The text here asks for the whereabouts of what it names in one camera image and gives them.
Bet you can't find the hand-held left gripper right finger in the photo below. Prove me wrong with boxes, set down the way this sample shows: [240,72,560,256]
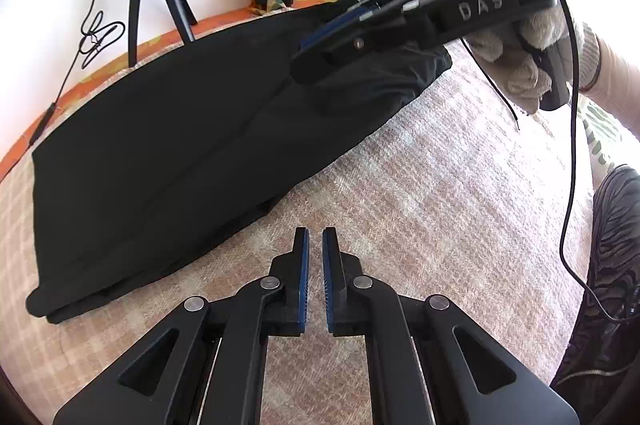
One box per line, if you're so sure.
[321,226,581,425]

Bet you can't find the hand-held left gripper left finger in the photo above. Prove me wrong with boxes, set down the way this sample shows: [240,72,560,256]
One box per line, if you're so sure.
[52,226,311,425]

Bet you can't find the black pants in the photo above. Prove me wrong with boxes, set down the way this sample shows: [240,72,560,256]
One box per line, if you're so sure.
[26,0,453,325]

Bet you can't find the person's right forearm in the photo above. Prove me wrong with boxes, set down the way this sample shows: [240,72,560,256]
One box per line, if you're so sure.
[575,38,640,128]

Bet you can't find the person's right hand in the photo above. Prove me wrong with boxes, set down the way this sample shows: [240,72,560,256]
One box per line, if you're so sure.
[462,0,601,117]

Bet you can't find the pink checked blanket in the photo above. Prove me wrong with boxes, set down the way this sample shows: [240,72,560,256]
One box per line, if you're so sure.
[0,38,603,425]

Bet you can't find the person's white printed shirt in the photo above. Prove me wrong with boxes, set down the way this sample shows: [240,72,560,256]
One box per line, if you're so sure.
[574,98,640,203]

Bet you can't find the person's patterned trouser leg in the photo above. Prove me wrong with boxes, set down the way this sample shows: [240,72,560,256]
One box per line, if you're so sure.
[549,164,640,408]

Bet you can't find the thin black cable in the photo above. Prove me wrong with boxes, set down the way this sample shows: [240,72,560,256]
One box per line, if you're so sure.
[461,36,522,132]

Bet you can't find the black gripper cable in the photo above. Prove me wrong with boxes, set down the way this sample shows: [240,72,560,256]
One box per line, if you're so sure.
[546,0,632,323]

